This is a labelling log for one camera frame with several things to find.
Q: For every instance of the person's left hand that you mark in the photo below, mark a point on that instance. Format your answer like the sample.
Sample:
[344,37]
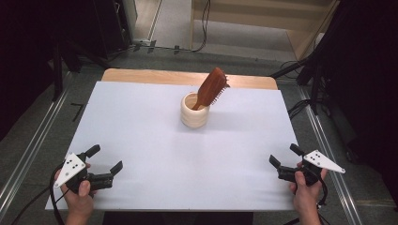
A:
[78,203]

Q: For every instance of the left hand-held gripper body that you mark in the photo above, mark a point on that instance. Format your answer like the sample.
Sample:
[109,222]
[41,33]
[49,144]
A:
[71,168]

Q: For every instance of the light wooden table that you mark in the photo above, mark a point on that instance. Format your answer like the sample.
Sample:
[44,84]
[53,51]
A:
[156,76]

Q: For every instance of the black cabinet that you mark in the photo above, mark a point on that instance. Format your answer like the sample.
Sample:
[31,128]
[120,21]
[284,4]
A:
[111,28]

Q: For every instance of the black metal stand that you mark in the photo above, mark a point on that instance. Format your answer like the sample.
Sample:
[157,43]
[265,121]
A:
[57,68]
[314,81]

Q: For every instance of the white board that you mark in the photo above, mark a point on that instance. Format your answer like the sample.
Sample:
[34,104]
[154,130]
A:
[187,162]

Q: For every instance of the light wooden shelf unit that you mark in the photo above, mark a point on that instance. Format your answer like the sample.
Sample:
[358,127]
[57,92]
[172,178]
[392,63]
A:
[250,18]

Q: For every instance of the person's right hand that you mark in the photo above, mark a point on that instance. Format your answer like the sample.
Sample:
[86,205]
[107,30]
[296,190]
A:
[306,198]

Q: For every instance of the metal floor rail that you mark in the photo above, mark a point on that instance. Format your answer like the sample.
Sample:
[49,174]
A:
[331,193]
[34,146]

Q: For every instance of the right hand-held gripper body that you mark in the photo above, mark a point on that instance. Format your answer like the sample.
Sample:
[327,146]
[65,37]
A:
[324,162]

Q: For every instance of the brown wooden hairbrush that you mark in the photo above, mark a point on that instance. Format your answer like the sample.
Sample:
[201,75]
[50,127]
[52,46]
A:
[211,87]

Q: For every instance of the cream ribbed cup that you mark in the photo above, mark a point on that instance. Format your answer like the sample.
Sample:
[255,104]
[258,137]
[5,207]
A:
[194,118]

